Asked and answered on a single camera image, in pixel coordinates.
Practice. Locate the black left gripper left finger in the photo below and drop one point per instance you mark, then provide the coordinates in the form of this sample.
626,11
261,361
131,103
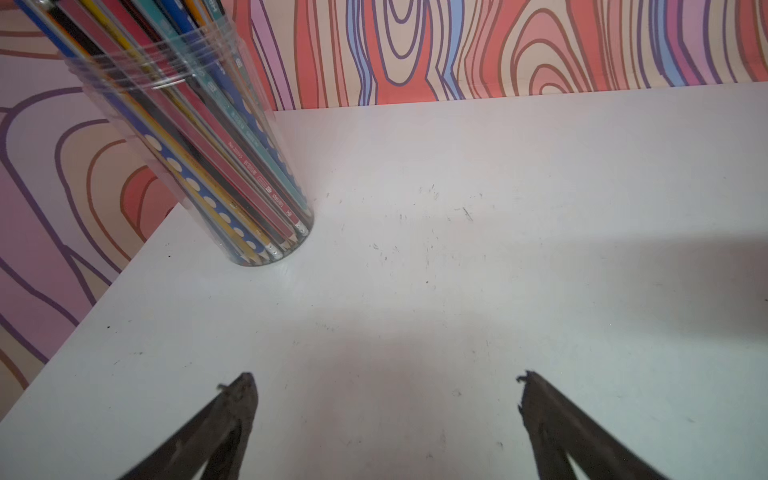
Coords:
212,444

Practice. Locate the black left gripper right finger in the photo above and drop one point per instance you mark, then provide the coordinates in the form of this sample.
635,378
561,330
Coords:
562,435

